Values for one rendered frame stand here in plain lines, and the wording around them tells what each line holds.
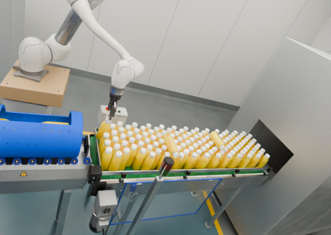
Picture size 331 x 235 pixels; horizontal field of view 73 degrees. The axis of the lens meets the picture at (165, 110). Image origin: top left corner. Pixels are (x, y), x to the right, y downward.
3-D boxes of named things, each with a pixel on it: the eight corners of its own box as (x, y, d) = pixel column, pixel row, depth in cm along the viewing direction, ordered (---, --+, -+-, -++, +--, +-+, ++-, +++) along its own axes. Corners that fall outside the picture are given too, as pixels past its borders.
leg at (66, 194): (53, 232, 191) (63, 186, 160) (61, 231, 194) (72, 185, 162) (53, 239, 187) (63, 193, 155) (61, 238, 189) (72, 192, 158)
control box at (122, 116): (97, 115, 178) (100, 104, 173) (122, 117, 187) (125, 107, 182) (99, 122, 171) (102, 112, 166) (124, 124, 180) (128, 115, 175)
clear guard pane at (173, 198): (109, 223, 167) (126, 183, 143) (195, 212, 204) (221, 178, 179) (109, 224, 167) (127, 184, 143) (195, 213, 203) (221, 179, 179)
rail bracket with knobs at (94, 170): (86, 173, 143) (89, 162, 138) (98, 173, 146) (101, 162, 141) (87, 186, 136) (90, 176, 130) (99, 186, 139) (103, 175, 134)
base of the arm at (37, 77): (19, 63, 176) (19, 57, 173) (49, 71, 180) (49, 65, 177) (6, 74, 161) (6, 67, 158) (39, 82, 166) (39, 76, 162)
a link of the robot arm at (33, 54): (14, 64, 163) (12, 35, 151) (37, 59, 178) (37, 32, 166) (29, 74, 160) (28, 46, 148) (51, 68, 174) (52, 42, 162)
